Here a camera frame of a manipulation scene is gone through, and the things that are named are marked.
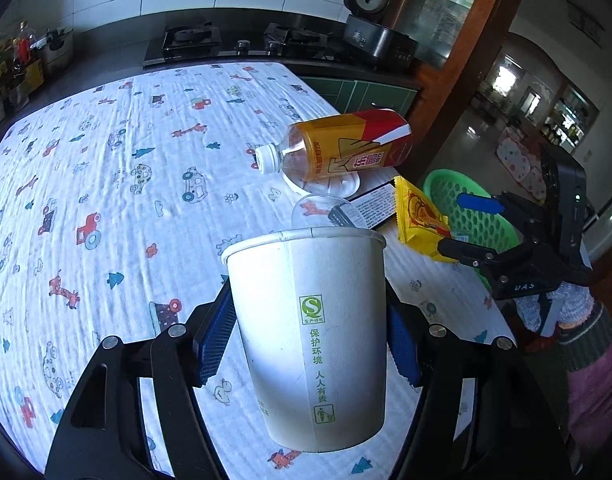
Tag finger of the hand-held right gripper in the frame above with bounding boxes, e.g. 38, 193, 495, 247
436, 236, 532, 275
456, 191, 542, 231

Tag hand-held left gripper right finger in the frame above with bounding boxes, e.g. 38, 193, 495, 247
383, 285, 574, 480

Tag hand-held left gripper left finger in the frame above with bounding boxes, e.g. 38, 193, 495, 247
44, 287, 239, 480

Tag green plastic basket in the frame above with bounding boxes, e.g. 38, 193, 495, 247
423, 169, 524, 293

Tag yellow snack packet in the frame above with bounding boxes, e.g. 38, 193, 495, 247
393, 176, 454, 263

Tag white paper cup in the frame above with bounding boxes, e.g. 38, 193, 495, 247
221, 227, 387, 453

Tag yellow label tea bottle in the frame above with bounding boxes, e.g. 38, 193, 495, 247
251, 108, 413, 191

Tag person's right forearm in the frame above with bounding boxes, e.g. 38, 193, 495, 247
556, 310, 612, 480

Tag person's right hand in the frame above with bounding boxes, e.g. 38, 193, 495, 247
516, 281, 596, 337

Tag polka dot playpen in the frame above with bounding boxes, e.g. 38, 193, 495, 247
496, 127, 547, 191

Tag display shelf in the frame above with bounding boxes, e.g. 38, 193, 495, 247
541, 85, 599, 151

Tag white printed carton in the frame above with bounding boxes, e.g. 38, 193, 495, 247
353, 180, 404, 228

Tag wooden glass cabinet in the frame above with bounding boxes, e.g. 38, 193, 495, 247
386, 0, 537, 186

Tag white round lid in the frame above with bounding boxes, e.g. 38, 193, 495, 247
286, 172, 361, 199

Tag printed blanket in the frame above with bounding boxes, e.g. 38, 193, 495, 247
0, 62, 517, 480

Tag green cabinet doors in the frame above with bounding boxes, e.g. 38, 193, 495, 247
298, 75, 419, 116

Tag clear plastic cup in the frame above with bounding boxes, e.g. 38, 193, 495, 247
291, 192, 369, 231

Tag black rice cooker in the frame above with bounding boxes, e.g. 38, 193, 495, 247
342, 0, 419, 68

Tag ceiling vent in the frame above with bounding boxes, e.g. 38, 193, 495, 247
568, 0, 604, 46

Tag black gas stove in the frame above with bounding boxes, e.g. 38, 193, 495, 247
142, 21, 351, 68

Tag yellow box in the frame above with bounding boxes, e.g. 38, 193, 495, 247
23, 57, 44, 93

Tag steel pot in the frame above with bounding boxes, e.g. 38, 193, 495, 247
38, 27, 74, 78

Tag red label oil bottle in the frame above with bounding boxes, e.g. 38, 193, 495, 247
13, 21, 36, 68

